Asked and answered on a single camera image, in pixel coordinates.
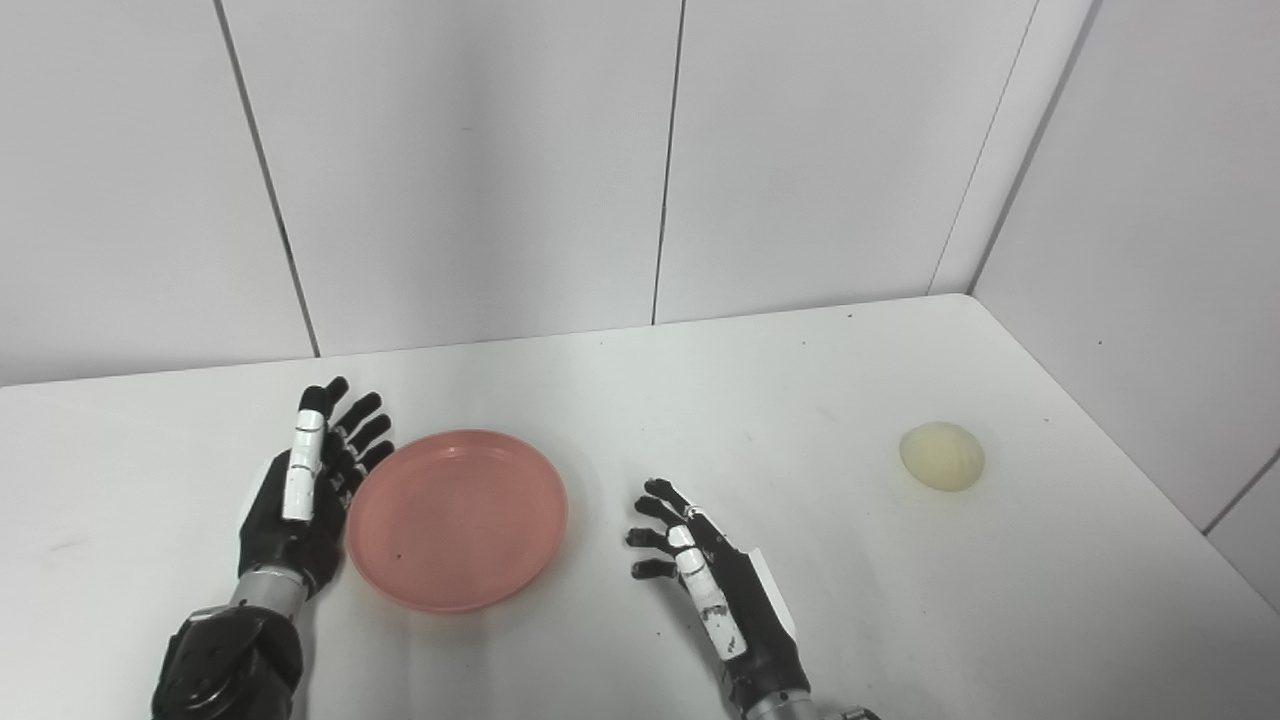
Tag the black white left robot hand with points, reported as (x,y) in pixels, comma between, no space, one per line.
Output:
(290,540)

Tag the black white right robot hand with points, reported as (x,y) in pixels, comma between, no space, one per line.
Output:
(750,620)

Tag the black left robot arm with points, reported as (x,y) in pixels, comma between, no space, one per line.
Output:
(235,660)

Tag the cream steamed bun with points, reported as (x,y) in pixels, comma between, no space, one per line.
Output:
(942,456)

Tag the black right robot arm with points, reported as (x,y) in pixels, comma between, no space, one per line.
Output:
(785,708)

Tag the pink round plate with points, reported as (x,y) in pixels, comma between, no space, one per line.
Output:
(458,520)

